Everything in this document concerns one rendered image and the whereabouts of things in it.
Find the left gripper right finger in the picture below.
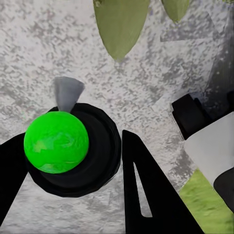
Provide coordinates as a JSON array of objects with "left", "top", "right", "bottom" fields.
[{"left": 121, "top": 130, "right": 204, "bottom": 234}]

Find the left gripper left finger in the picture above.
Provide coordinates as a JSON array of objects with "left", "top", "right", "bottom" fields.
[{"left": 0, "top": 133, "right": 28, "bottom": 227}]

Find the insectifuge atomizer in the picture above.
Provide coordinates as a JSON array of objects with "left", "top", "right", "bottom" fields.
[{"left": 23, "top": 77, "right": 122, "bottom": 198}]

